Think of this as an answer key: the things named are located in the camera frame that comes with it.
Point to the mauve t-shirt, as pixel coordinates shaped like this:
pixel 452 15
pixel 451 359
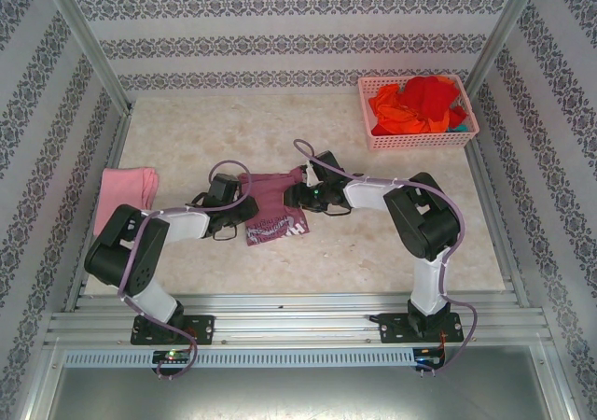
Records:
pixel 273 226

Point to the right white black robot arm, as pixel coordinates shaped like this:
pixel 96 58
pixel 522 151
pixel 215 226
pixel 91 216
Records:
pixel 368 193

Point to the folded light pink t-shirt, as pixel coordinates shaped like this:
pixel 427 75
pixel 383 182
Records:
pixel 121 196

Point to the red and orange clothes pile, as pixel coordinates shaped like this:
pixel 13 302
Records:
pixel 396 116

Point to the pink plastic basket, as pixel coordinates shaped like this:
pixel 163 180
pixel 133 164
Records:
pixel 420 141

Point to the red t-shirt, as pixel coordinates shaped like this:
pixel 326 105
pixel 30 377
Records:
pixel 431 95

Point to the teal garment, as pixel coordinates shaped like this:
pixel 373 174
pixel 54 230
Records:
pixel 459 127

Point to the grey metal shelf panel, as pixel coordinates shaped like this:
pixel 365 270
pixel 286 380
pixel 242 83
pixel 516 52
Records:
pixel 298 396

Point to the right white camera bracket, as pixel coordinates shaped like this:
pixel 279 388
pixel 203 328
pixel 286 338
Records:
pixel 309 173

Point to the aluminium mounting rail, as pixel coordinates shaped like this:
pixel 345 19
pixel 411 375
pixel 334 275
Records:
pixel 289 322

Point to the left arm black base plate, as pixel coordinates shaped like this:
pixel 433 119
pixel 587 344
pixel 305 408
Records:
pixel 200 329

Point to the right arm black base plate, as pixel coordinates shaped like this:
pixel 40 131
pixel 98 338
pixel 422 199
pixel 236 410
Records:
pixel 392 329

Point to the left aluminium corner post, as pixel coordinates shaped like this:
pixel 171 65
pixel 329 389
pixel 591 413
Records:
pixel 88 42

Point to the aluminium corner post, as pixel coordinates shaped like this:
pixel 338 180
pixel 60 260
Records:
pixel 503 28
pixel 88 42

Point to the right aluminium corner post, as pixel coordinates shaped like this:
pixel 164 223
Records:
pixel 503 28

